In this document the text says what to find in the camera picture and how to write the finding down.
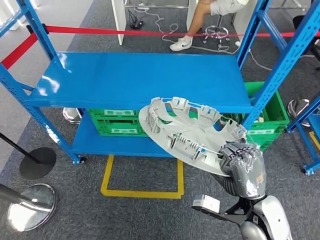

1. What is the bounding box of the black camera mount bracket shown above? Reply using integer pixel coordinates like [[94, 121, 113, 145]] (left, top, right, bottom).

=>
[[192, 205, 253, 229]]

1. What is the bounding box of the silver plastic wheel hubcap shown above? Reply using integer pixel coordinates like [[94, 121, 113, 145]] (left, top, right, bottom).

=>
[[138, 96, 248, 177]]

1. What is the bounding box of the blue metal shelf rack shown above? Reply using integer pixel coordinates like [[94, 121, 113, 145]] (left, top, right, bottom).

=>
[[286, 94, 320, 176], [0, 0, 320, 166]]

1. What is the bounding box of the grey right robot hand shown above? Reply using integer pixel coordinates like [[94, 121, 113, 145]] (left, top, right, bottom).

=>
[[212, 140, 267, 200]]

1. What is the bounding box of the white panel desk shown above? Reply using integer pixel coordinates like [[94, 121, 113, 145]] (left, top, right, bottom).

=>
[[111, 0, 258, 46]]

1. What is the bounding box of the black router with antennas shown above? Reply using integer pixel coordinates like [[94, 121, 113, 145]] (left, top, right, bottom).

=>
[[128, 8, 144, 30]]

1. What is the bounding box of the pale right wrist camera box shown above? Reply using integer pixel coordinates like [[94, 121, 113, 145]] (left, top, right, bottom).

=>
[[192, 194, 220, 214]]

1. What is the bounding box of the white floor cable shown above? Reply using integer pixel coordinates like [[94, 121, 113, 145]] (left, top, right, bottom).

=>
[[134, 6, 241, 56]]

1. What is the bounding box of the black belt stanchion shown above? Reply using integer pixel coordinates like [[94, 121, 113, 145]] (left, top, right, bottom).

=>
[[0, 132, 57, 180]]

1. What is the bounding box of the red barrier belt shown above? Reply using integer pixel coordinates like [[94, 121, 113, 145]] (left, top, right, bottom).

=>
[[46, 25, 320, 38], [1, 33, 38, 70]]

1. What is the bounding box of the chrome swivel stool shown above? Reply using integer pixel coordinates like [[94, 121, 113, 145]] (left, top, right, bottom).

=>
[[202, 14, 229, 44]]

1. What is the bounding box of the person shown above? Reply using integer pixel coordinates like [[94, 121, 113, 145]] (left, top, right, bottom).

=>
[[169, 0, 251, 52]]

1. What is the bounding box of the chrome belt stanchion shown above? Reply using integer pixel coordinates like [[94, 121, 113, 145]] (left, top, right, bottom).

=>
[[26, 23, 83, 125], [287, 98, 311, 128], [0, 183, 57, 233]]

